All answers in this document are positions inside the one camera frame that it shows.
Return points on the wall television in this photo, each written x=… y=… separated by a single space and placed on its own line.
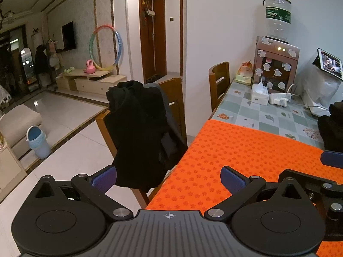
x=69 y=36

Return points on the pink kettlebell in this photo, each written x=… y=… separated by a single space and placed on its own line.
x=90 y=69

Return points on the clear water bottle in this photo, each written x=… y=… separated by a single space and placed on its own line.
x=277 y=26

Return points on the orange white small bag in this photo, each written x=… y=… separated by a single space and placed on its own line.
x=246 y=68

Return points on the yellow-green box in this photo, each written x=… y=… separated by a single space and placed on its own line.
x=242 y=79

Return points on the orange flower-print mat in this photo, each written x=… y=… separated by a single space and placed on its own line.
x=241 y=144

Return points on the stack of folded dark clothes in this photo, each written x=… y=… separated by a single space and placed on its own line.
x=332 y=131

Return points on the black garment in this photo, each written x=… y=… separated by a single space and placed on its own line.
x=139 y=139

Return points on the wooden chair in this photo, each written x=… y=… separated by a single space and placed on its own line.
x=214 y=85
x=176 y=89

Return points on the light hanging clothes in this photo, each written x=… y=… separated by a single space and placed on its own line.
x=54 y=59

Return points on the water dispenser with stickers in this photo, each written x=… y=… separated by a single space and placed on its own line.
x=273 y=59

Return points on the cream side cabinet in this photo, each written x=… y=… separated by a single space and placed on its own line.
x=10 y=171

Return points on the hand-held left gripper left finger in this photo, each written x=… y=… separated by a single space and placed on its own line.
x=103 y=179

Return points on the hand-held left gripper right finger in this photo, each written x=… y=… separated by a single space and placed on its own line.
x=231 y=180

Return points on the white plastic-covered appliance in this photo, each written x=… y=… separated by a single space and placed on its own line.
x=319 y=85

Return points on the tablet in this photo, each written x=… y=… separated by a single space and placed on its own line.
x=331 y=64

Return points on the brown wooden door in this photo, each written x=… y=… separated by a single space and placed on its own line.
x=160 y=32

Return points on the ceiling chandelier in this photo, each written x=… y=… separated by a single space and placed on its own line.
x=8 y=16

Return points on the white power strip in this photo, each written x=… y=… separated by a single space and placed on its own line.
x=276 y=99

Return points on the hanging door ornaments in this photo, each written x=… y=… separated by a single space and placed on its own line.
x=151 y=12

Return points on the dark hanging coat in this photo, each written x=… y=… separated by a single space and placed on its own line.
x=41 y=61

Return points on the cream television cabinet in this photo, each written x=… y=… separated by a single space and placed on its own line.
x=91 y=85

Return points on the multicoloured hula hoop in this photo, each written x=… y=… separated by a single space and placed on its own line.
x=104 y=27

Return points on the blue trash bin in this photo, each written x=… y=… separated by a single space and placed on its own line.
x=40 y=147

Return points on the standing mirror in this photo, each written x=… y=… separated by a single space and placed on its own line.
x=28 y=67

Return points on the checkered leaf-print tablecloth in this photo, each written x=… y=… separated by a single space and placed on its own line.
x=249 y=112

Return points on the white tissue box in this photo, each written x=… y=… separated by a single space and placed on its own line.
x=258 y=97

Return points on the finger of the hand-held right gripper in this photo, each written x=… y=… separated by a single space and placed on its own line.
x=316 y=183
x=333 y=160

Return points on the clear plastic bag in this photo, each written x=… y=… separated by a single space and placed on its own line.
x=4 y=96

